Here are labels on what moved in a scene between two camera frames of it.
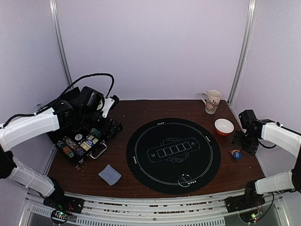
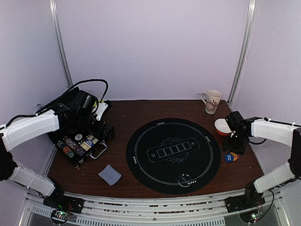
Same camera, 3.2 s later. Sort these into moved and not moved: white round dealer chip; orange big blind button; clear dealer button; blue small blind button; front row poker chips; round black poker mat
Moved: orange big blind button; blue small blind button
Not moved: round black poker mat; white round dealer chip; clear dealer button; front row poker chips
